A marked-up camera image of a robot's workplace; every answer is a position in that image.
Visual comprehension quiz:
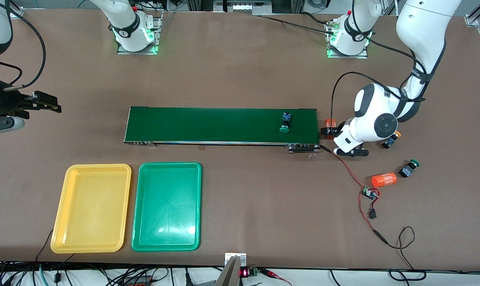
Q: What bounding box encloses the black table cable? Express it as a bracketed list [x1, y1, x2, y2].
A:
[260, 12, 335, 35]

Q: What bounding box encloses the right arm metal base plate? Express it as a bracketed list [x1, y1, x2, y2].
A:
[117, 11, 163, 55]

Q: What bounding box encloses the green mushroom push button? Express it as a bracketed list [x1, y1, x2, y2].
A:
[279, 112, 293, 133]
[399, 159, 420, 178]

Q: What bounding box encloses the green plastic tray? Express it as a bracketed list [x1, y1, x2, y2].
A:
[131, 162, 202, 252]

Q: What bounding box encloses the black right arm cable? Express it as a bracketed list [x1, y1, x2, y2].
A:
[4, 0, 46, 91]

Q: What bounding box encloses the silver metal box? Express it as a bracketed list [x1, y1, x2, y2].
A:
[213, 0, 273, 15]

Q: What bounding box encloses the black looped floor cable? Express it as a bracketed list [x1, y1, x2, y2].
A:
[389, 269, 427, 281]

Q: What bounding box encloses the yellow mushroom push button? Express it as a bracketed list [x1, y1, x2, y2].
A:
[383, 131, 401, 149]

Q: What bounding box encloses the orange printed cylinder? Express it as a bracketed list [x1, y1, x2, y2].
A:
[372, 172, 398, 188]
[324, 118, 339, 139]

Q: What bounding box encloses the red clip lead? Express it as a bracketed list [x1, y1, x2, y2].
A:
[260, 269, 293, 286]

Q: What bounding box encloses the yellow plastic tray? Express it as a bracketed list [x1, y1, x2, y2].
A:
[50, 164, 132, 254]

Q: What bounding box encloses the grey metal camera bracket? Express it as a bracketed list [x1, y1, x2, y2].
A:
[215, 253, 247, 286]

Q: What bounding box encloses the aluminium frame corner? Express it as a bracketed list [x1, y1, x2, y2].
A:
[465, 0, 480, 27]
[10, 0, 25, 19]

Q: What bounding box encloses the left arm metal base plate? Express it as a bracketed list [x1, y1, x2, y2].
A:
[326, 20, 369, 60]

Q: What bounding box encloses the red black power wire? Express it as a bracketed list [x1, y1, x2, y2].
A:
[320, 144, 416, 271]

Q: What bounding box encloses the green conveyor belt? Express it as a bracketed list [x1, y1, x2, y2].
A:
[123, 106, 322, 154]

